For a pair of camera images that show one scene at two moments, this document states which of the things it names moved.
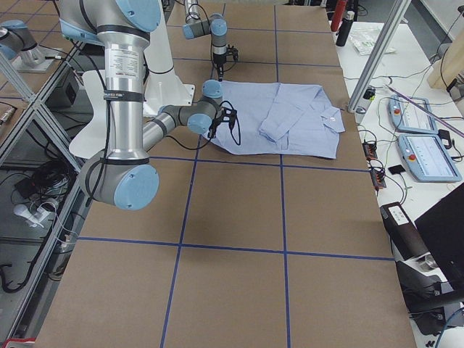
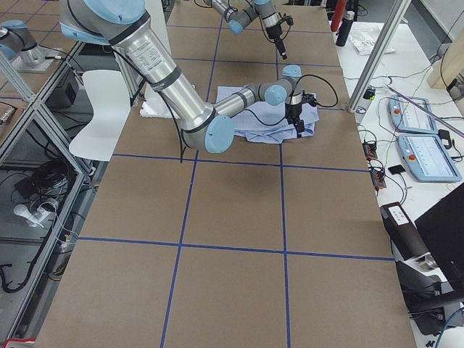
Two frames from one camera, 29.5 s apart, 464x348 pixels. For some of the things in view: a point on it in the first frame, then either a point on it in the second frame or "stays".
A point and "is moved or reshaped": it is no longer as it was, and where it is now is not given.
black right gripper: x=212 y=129 -> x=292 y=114
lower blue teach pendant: x=427 y=159 stays
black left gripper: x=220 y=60 -> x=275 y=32
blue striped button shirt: x=275 y=118 is moved or reshaped
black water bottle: x=344 y=28 stays
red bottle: x=338 y=14 stays
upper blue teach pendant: x=411 y=114 stays
